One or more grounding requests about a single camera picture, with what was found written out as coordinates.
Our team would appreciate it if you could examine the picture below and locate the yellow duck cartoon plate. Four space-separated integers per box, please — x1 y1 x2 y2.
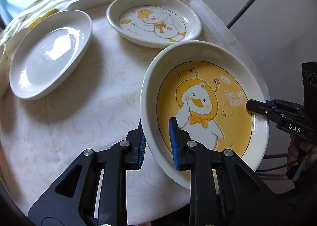
140 40 269 188

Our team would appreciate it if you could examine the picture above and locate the white duck cartoon plate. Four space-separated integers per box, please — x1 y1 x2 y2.
106 0 202 49

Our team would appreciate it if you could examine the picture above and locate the plain white deep plate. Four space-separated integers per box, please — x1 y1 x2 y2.
9 10 92 100

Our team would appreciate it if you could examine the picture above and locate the person's right hand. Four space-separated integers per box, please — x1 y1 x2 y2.
287 135 316 168

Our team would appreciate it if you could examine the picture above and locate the black camera box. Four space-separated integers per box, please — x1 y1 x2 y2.
301 62 317 120

